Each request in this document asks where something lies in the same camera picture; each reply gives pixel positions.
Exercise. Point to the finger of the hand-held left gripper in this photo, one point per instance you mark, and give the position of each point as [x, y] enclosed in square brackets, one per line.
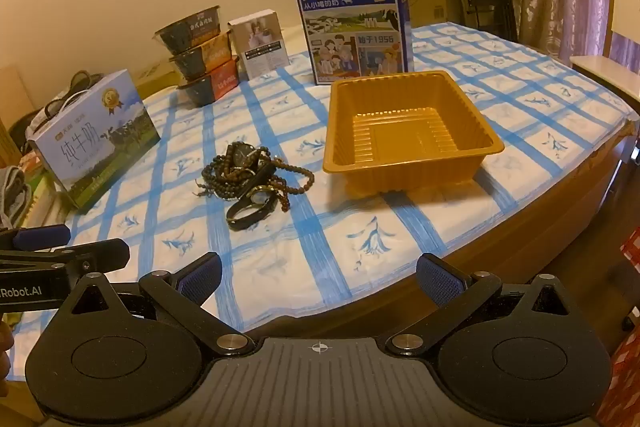
[40, 237]
[100, 253]

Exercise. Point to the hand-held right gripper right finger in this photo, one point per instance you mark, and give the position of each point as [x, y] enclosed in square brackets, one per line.
[440, 279]

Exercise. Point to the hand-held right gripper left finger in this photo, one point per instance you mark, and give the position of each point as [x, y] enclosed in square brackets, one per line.
[200, 278]

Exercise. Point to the black band gold wristwatch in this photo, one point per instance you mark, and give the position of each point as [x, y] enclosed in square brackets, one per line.
[250, 213]

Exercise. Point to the yellow plastic tray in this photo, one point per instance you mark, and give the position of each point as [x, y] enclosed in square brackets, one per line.
[400, 127]

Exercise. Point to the person's left hand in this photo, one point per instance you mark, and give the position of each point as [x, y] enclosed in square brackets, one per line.
[4, 347]

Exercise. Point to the grey cloth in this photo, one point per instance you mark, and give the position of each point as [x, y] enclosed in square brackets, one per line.
[12, 197]

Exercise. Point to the wooden table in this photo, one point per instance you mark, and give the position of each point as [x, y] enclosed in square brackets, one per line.
[525, 217]

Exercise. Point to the white milk carton box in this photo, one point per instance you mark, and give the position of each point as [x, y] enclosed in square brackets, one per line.
[90, 142]

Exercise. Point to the small brown cardboard box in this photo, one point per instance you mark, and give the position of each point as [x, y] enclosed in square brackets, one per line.
[152, 79]

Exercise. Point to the red label instant noodle bowl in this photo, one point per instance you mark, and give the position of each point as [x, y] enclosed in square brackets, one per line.
[215, 86]

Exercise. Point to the red checked cloth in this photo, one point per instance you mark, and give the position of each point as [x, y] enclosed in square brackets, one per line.
[622, 357]

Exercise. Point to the black instant noodle bowl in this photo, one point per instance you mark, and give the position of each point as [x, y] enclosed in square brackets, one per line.
[187, 32]

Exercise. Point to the small white box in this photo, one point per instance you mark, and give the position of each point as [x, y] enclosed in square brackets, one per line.
[260, 44]

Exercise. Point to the blue milk carton box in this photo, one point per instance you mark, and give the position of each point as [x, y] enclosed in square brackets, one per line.
[350, 32]

